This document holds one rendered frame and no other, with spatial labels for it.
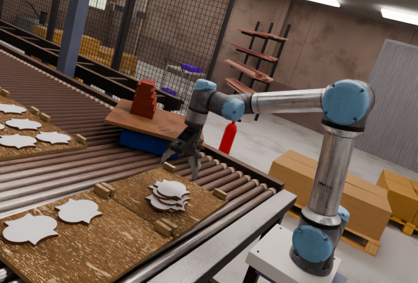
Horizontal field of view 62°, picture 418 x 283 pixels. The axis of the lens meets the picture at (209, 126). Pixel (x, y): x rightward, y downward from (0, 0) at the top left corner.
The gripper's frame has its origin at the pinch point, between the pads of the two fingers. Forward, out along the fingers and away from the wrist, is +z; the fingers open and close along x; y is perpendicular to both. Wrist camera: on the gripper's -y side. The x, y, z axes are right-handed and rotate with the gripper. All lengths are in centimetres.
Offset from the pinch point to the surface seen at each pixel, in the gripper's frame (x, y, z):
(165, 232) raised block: -11.5, -20.6, 10.0
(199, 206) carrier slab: -10.3, 7.1, 11.3
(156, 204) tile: -0.6, -10.1, 9.3
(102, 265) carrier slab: -7.5, -44.4, 11.3
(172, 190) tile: -1.0, -1.1, 6.3
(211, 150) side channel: 14, 70, 10
